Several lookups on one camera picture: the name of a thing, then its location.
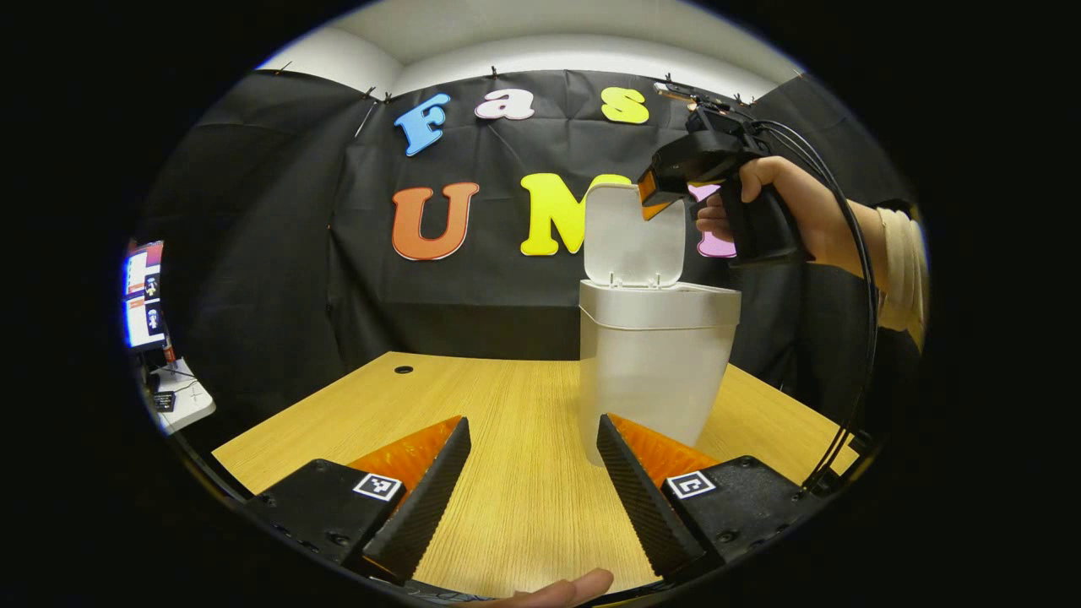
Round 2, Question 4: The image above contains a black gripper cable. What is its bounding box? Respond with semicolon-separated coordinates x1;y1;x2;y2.
754;118;882;497

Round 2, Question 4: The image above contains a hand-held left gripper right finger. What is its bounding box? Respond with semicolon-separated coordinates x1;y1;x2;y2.
596;414;824;582

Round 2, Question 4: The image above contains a computer monitor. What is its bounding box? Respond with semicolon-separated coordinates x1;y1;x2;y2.
125;241;167;351

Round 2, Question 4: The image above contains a black backdrop cloth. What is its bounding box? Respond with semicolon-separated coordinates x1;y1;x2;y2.
127;69;926;440

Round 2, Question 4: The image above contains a white side table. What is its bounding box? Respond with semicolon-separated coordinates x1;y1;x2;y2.
148;359;217;436

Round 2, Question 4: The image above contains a white desktop garbage bin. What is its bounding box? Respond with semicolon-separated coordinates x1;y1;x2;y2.
579;183;742;467

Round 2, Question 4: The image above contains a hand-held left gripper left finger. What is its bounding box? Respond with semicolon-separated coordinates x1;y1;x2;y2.
245;415;472;584

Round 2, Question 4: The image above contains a wooden desktop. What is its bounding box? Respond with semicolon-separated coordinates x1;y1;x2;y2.
211;351;862;600

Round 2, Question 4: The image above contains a row of small cloth clips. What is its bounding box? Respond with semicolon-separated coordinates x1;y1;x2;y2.
274;59;752;104

